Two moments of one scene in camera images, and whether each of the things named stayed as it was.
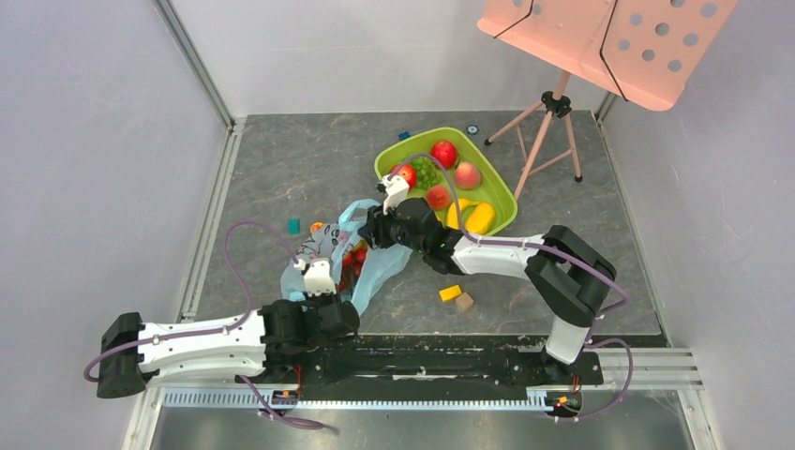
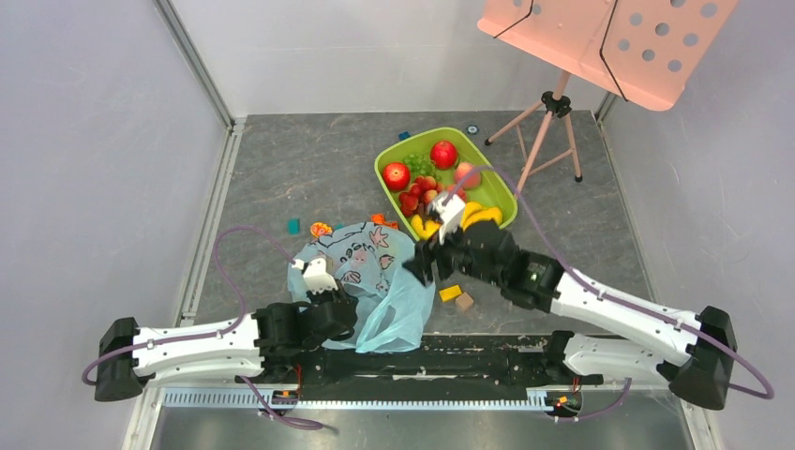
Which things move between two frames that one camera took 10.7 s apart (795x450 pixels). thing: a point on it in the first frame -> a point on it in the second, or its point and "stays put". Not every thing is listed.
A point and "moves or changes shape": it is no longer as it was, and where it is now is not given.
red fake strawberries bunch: (353, 261) -> (422, 192)
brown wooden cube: (464, 301) stays put
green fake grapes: (428, 174) stays put
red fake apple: (445, 153) stays put
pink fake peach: (467, 175) stays put
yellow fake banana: (452, 214) -> (472, 213)
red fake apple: (407, 172) stays put
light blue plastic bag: (330, 242) moves or changes shape
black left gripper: (308, 299) stays put
